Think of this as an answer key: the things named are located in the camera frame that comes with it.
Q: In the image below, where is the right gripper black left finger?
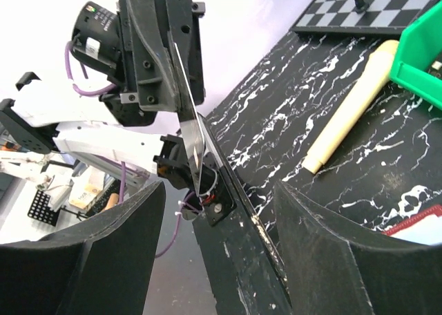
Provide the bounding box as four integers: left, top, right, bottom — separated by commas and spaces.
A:
1, 181, 166, 314

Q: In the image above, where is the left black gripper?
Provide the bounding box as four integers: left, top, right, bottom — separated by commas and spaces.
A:
117, 0, 205, 126

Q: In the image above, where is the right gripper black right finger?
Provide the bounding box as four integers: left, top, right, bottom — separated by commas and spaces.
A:
273, 181, 441, 314

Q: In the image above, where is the grey credit card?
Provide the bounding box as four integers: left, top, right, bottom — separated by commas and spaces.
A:
171, 42, 205, 195

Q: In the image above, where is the red leather card holder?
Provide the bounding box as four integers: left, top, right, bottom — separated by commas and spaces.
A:
383, 204, 441, 245

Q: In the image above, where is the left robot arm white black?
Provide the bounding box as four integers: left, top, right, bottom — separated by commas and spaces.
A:
1, 0, 206, 191

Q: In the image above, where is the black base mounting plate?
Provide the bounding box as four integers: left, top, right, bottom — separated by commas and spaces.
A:
193, 117, 292, 314

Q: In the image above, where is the wooden rolling pin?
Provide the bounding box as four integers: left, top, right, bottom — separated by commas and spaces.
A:
302, 39, 399, 174

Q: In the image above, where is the black chess piece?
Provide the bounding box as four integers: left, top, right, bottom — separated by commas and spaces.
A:
354, 0, 369, 14

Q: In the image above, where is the green plastic bin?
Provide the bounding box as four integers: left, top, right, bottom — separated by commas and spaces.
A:
390, 2, 441, 109

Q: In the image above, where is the black and grey chessboard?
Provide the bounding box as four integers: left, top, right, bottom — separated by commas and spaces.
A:
291, 0, 440, 37

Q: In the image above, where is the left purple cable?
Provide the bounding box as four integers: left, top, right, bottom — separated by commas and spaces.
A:
64, 40, 208, 259

